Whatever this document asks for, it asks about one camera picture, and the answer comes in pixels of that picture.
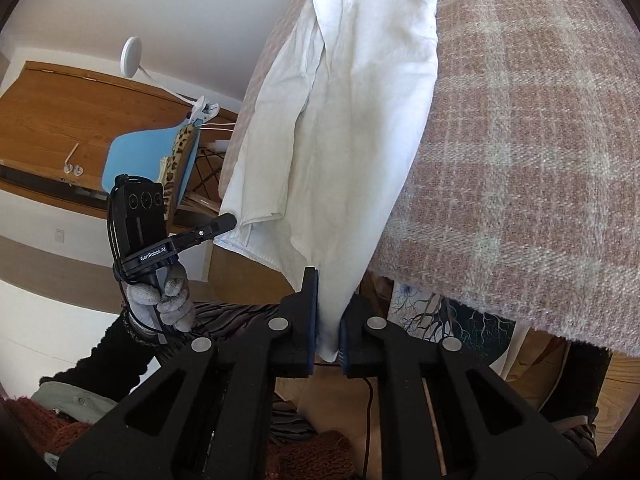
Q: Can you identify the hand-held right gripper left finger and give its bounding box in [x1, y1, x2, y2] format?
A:
[55, 266, 321, 480]

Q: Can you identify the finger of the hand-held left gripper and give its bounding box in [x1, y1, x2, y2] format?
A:
[167, 212, 237, 256]

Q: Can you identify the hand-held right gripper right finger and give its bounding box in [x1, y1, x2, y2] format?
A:
[337, 294, 588, 480]

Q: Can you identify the white long-sleeved shirt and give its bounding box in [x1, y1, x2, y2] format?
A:
[214, 0, 443, 365]

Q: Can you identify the person's left forearm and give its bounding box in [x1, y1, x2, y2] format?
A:
[40, 309, 168, 397]

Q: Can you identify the person's left hand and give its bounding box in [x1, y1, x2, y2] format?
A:
[122, 262, 197, 337]

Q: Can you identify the light blue chair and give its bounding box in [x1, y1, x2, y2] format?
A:
[100, 125, 202, 207]

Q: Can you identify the leopard print cushion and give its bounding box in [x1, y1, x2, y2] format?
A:
[159, 125, 197, 212]

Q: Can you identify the dark striped cloth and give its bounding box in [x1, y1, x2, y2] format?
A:
[189, 302, 287, 342]

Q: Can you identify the tree root poster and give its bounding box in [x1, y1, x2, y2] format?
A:
[390, 280, 516, 377]

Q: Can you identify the wooden desk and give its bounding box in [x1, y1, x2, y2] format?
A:
[0, 60, 241, 213]

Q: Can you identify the white clip desk lamp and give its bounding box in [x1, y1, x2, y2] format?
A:
[122, 36, 221, 126]

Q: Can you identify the rust knitted garment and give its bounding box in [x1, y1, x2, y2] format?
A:
[0, 395, 356, 480]

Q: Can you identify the pink plaid blanket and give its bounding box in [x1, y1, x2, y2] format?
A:
[217, 0, 640, 356]

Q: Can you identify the wooden bed frame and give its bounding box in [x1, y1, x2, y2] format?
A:
[207, 240, 297, 306]

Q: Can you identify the black cable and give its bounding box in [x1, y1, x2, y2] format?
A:
[361, 377, 377, 480]

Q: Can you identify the white cable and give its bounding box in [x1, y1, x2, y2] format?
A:
[200, 121, 237, 153]

